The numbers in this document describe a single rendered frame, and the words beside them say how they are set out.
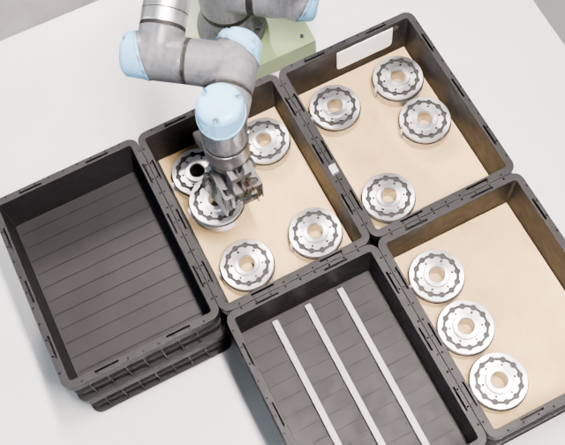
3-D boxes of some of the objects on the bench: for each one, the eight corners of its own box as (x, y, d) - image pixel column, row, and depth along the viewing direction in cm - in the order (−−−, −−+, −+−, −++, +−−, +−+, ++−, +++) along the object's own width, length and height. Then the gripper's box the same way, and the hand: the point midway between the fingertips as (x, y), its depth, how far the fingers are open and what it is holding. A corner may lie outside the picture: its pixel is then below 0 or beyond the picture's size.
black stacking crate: (26, 246, 195) (7, 225, 183) (156, 185, 198) (145, 161, 187) (97, 417, 180) (81, 405, 169) (236, 348, 184) (229, 331, 173)
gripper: (208, 190, 149) (221, 240, 169) (273, 161, 151) (277, 214, 171) (186, 148, 153) (201, 202, 172) (250, 119, 154) (257, 177, 174)
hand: (232, 192), depth 171 cm, fingers closed on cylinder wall, 4 cm apart
